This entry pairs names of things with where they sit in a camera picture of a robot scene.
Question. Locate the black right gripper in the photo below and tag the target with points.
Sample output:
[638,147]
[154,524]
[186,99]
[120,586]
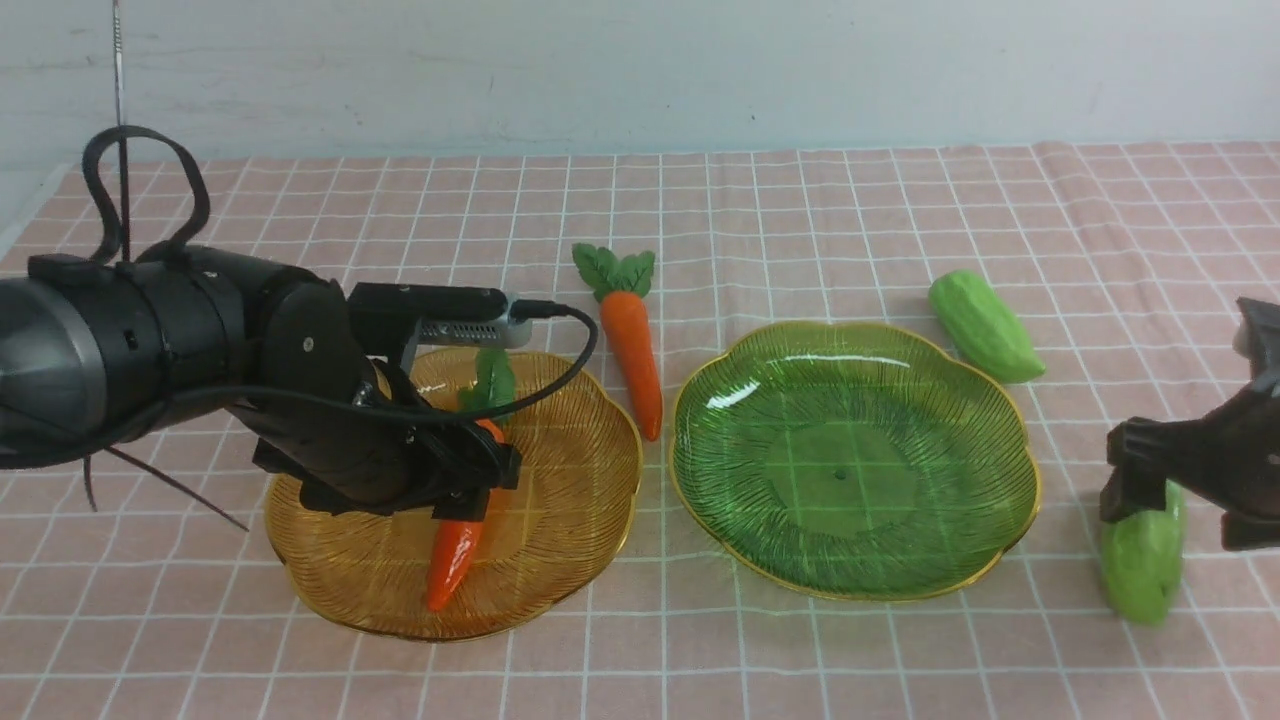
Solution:
[1228,457]

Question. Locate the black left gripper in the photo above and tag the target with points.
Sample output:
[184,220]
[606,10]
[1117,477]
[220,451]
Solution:
[351,427]

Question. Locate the green toy gourd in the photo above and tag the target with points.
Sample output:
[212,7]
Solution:
[1142,560]
[984,328]

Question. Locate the orange toy carrot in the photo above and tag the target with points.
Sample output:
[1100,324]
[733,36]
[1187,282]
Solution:
[456,541]
[620,286]

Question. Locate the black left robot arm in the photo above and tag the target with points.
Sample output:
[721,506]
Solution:
[97,355]

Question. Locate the amber glass plate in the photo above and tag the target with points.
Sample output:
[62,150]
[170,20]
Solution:
[561,527]

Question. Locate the green glass plate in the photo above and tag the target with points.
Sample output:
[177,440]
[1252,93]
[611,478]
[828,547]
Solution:
[853,461]

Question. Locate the pink checkered tablecloth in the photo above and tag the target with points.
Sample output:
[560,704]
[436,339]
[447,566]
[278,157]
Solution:
[1124,261]

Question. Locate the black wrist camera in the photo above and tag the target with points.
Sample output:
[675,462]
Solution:
[391,320]

